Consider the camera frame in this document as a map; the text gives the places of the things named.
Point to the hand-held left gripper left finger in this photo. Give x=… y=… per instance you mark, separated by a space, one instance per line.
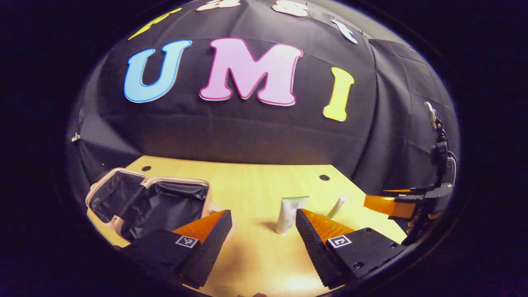
x=206 y=251

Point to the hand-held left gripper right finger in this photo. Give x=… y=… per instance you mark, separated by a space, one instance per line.
x=315 y=247

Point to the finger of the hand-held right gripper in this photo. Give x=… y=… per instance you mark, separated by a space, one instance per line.
x=412 y=192
x=383 y=205

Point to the large white green tube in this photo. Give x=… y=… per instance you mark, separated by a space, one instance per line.
x=288 y=214

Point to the small white green tube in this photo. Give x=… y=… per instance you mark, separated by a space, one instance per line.
x=338 y=206

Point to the pink suitcase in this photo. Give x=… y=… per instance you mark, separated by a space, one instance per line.
x=165 y=206

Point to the black backdrop cloth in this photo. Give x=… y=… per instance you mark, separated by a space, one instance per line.
x=247 y=132

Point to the silver cloth clip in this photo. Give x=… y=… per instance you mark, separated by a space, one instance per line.
x=75 y=137

